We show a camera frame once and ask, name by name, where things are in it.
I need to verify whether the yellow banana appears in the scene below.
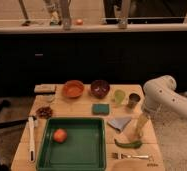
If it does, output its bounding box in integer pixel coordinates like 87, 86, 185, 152
136, 116, 145, 138

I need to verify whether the silver fork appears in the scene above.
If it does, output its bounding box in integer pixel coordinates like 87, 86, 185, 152
111, 153, 150, 159

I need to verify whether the orange ball on shelf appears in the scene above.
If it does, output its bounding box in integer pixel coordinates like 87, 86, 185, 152
75, 19, 84, 26

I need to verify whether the green plastic tray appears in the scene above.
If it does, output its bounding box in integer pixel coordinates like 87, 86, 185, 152
36, 118, 106, 171

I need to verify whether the dark metal cup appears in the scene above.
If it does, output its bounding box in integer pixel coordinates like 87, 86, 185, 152
127, 93, 140, 109

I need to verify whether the purple bowl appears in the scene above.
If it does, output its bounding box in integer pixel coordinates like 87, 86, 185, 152
90, 80, 110, 99

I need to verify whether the green plastic cup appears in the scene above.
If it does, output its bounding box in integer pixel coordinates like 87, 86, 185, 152
114, 90, 125, 105

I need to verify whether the grey folded cloth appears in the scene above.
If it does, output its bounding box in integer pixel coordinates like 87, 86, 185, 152
107, 117, 131, 132

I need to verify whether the orange bowl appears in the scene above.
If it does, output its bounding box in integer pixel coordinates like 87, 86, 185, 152
62, 80, 84, 98

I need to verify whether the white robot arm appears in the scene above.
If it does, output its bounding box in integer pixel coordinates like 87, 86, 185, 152
141, 75, 187, 120

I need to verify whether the red apple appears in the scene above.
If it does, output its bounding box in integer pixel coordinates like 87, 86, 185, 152
53, 129, 67, 143

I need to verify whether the green sponge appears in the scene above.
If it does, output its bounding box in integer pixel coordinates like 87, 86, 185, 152
92, 104, 109, 115

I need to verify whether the brown pinecone cluster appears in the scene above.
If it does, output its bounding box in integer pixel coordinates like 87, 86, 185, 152
36, 106, 53, 119

